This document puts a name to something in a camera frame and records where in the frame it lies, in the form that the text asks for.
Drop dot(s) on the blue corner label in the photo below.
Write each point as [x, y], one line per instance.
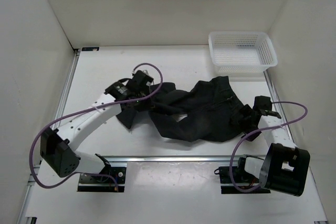
[90, 48]

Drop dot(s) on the aluminium rail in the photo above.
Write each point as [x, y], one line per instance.
[115, 161]
[22, 218]
[278, 98]

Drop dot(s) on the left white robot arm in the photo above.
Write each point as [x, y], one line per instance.
[59, 147]

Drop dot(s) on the left aluminium rail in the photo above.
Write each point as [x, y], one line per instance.
[22, 218]

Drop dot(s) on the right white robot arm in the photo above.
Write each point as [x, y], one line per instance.
[285, 166]

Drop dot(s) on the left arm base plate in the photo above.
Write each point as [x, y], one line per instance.
[103, 184]

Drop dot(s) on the white perforated plastic basket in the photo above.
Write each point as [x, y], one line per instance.
[241, 52]

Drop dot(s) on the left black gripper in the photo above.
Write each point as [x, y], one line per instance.
[142, 106]

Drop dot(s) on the black trousers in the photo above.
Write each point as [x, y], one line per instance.
[211, 111]

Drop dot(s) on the front aluminium rail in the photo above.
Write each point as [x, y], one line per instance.
[115, 161]

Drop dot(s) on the right aluminium rail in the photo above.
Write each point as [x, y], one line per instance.
[278, 98]

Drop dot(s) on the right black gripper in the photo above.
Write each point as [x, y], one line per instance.
[246, 110]

